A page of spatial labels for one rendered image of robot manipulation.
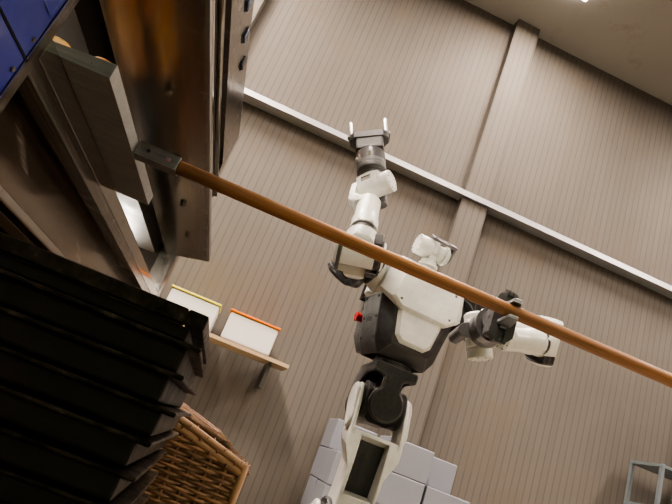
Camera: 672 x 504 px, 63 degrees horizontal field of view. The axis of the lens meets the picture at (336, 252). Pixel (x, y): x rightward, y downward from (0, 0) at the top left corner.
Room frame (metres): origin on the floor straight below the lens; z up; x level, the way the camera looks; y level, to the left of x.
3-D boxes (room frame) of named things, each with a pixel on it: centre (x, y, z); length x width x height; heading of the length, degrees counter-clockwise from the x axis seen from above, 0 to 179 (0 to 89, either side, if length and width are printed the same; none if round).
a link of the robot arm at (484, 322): (1.21, -0.41, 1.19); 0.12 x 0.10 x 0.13; 176
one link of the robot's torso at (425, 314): (1.67, -0.27, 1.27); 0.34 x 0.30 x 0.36; 103
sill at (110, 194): (1.60, 0.62, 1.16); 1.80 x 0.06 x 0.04; 6
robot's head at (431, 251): (1.61, -0.28, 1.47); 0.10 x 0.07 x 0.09; 103
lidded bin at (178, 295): (4.70, 0.96, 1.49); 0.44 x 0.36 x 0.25; 97
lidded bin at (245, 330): (4.77, 0.44, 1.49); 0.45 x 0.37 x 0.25; 97
